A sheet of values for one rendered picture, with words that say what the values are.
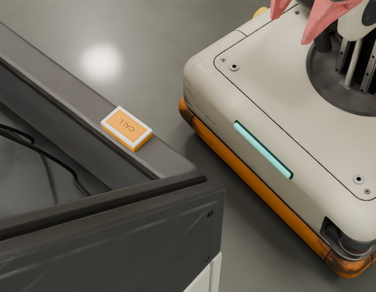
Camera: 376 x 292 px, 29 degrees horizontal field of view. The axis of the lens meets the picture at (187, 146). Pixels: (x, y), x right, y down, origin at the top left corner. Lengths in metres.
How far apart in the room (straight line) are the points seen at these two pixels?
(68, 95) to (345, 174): 0.87
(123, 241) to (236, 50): 1.19
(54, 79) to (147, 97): 1.18
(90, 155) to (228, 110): 0.83
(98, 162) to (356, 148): 0.87
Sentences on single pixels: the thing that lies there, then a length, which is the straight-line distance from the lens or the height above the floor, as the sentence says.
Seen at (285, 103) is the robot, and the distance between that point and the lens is 1.68.
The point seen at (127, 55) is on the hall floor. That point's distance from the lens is 2.12.
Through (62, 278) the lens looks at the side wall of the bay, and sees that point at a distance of 0.58.
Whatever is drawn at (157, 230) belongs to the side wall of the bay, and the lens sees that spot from 0.67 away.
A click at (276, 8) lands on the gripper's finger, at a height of 1.01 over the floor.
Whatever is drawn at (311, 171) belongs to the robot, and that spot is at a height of 0.28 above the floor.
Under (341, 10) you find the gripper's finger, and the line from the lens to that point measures 0.83.
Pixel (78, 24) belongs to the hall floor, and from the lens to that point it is 2.22.
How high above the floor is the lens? 1.61
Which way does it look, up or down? 57 degrees down
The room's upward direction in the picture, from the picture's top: straight up
